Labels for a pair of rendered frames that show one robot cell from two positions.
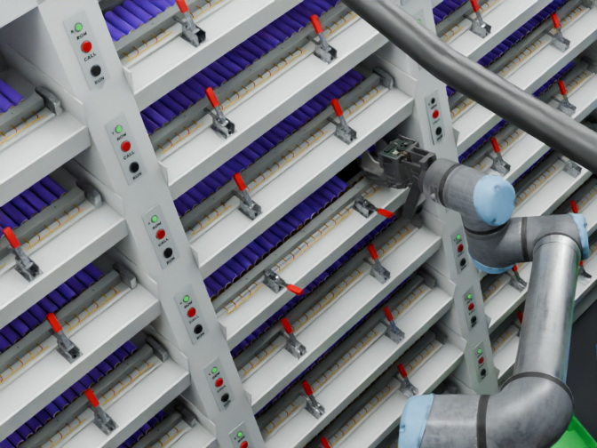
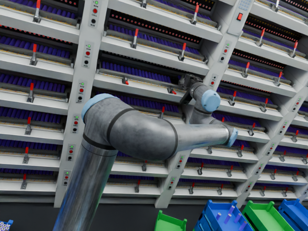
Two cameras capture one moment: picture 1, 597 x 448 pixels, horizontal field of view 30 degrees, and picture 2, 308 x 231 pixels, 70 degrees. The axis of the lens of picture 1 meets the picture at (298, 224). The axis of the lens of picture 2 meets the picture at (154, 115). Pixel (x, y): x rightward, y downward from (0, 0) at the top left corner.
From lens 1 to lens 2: 131 cm
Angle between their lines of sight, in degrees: 18
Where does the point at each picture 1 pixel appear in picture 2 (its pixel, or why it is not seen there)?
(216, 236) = (116, 41)
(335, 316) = not seen: hidden behind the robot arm
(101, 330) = (53, 25)
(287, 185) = (151, 52)
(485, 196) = (208, 93)
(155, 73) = not seen: outside the picture
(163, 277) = (86, 29)
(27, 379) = (15, 13)
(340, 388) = not seen: hidden behind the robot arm
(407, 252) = (173, 122)
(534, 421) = (146, 130)
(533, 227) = (217, 121)
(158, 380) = (63, 68)
